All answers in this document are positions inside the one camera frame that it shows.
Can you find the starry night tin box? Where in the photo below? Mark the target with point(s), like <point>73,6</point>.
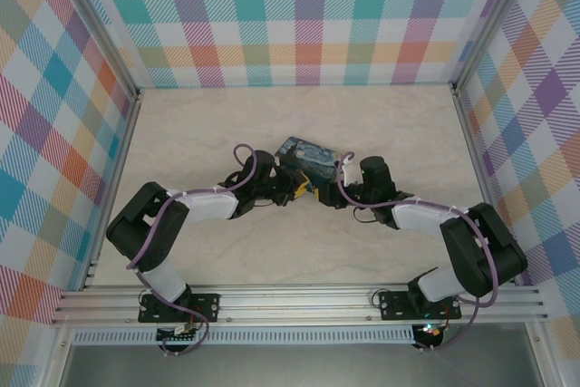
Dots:
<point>312,158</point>

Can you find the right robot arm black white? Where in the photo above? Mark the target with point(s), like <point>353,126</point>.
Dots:
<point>417,217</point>

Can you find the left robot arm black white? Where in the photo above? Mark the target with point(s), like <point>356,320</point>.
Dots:
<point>208,206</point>

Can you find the black right controller board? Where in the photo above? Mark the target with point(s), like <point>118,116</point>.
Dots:
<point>428,335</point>

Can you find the black controller board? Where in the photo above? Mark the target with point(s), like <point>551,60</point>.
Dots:
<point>428,335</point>
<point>176,335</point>

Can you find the grey metal sheet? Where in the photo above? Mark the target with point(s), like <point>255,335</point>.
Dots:
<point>294,369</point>

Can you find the black left controller board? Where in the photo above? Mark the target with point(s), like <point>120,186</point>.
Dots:
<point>176,335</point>

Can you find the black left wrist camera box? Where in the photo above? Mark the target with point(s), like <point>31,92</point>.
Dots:
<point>285,187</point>

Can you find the aluminium right floor rail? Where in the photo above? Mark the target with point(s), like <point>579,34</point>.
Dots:
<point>480,169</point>

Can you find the aluminium floor rail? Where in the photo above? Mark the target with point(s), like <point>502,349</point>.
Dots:
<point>480,169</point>
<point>113,187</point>

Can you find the aluminium base rail beam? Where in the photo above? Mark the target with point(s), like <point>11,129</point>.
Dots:
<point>294,303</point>

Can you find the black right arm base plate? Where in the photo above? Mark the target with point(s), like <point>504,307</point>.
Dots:
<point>394,305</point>

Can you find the aluminium left floor rail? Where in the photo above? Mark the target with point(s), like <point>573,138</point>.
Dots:
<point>113,187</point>

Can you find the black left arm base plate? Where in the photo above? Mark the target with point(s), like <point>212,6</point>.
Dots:
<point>206,305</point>

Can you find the aluminium right frame post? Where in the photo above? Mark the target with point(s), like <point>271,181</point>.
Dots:
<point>494,20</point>

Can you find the aluminium frame post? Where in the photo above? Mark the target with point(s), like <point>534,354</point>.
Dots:
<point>95,24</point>
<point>494,20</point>

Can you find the aluminium left frame post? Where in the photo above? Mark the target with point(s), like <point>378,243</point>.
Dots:
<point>95,24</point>

